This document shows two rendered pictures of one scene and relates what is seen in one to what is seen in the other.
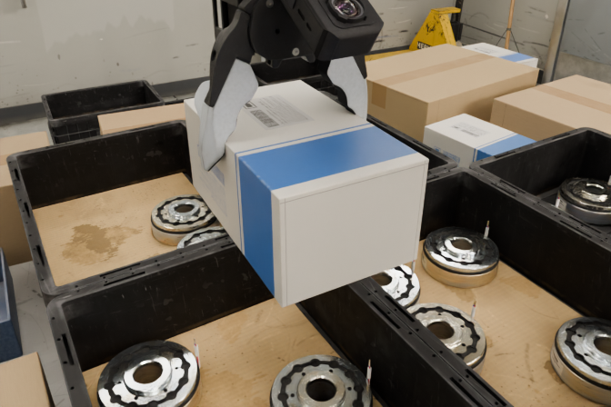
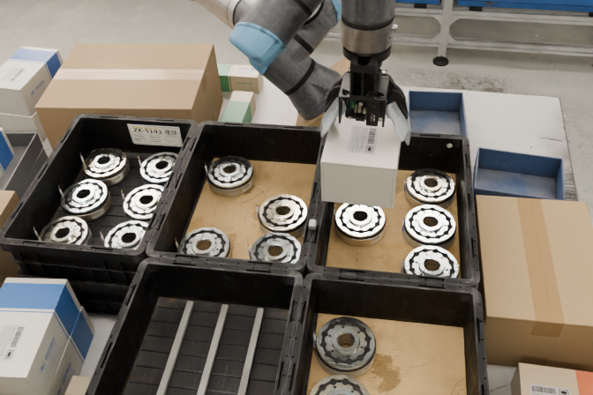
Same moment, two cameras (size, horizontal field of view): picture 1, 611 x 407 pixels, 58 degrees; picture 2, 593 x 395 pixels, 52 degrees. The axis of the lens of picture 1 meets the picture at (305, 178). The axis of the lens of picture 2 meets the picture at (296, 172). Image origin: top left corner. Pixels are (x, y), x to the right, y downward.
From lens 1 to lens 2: 1.28 m
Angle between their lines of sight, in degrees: 98
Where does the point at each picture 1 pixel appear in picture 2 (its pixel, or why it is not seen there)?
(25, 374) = (494, 302)
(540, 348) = (239, 198)
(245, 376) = (379, 261)
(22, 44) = not seen: outside the picture
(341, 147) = not seen: hidden behind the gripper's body
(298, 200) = not seen: hidden behind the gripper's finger
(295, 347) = (344, 261)
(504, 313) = (228, 219)
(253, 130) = (384, 130)
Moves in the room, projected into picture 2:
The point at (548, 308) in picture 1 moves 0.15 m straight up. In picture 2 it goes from (206, 209) to (194, 159)
